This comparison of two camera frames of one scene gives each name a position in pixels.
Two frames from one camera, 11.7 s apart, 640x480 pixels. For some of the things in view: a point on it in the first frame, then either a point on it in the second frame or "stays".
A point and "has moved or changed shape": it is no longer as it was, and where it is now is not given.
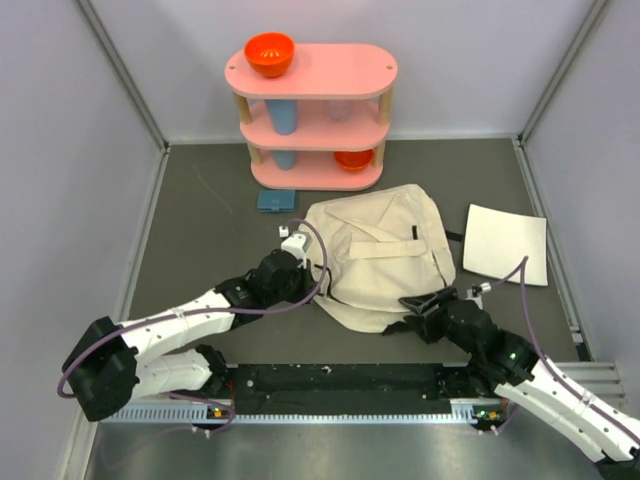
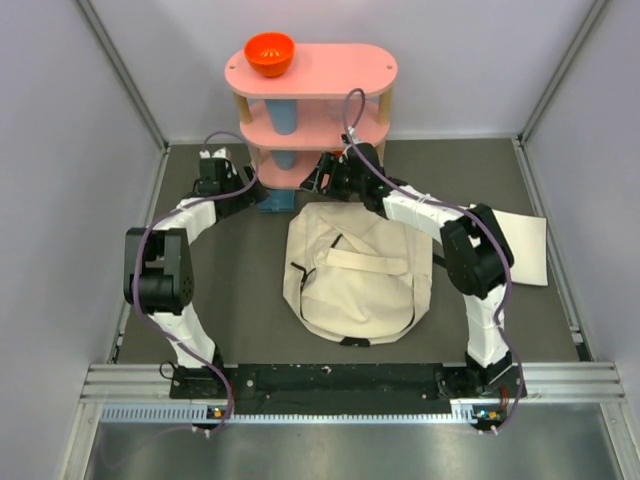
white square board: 497,240 stays
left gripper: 308,285 -> 248,198
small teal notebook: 276,201 stays
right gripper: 424,302 -> 327,164
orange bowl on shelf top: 270,53 stays
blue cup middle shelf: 284,114 stays
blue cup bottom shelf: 284,159 stays
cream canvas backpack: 380,247 has moved or changed shape
